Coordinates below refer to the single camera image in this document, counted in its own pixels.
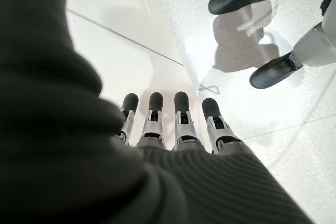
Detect grey robot left leg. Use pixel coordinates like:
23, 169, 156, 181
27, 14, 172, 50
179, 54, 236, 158
291, 0, 336, 68

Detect black robot left foot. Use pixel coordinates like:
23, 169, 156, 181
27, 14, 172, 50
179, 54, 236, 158
248, 52, 305, 90

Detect thin grey floor cable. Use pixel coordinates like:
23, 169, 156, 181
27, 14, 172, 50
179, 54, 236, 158
198, 83, 221, 94

